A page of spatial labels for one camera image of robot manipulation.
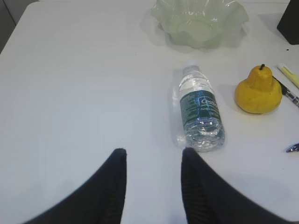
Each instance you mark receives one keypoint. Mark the yellow highlighter pen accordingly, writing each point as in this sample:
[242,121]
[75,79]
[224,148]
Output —
[294,78]

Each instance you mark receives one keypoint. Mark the clear water bottle green label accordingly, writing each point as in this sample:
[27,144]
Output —
[202,124]

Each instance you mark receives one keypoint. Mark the black square pen holder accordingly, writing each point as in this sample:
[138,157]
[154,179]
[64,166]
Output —
[288,25]

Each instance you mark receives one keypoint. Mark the pale green wavy glass plate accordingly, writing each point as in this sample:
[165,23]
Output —
[200,24]

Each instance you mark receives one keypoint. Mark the black pen lying near front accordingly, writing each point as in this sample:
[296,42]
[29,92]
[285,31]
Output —
[293,148]

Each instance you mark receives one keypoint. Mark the yellow pear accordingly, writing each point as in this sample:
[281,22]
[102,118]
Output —
[259,93]

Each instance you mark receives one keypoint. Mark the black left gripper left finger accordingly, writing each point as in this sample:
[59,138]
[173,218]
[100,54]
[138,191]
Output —
[100,200]

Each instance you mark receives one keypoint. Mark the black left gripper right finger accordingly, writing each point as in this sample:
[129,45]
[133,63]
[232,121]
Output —
[209,199]

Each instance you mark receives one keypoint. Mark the black pen beside highlighter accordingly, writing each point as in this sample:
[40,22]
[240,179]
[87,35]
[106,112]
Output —
[286,89]

